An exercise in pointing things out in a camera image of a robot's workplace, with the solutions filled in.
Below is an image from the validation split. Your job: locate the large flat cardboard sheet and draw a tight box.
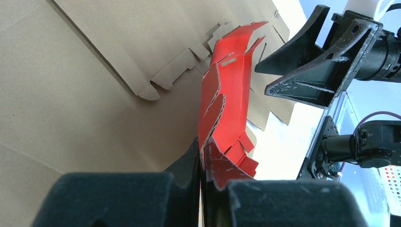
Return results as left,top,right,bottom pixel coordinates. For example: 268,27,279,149
0,0,305,227

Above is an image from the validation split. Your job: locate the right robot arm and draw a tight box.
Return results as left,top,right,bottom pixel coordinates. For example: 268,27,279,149
255,5,401,180

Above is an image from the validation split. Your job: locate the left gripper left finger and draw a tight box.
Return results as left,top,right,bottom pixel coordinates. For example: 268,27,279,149
165,137,201,227

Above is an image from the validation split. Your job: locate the red paper box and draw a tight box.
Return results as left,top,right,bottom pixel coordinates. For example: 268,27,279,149
198,21,267,178

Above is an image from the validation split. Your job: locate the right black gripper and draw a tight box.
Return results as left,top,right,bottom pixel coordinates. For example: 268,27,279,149
255,5,401,108

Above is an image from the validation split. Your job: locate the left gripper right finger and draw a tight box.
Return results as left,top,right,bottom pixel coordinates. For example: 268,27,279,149
201,140,251,227

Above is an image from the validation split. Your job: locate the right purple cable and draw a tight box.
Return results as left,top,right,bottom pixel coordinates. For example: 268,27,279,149
357,110,401,126

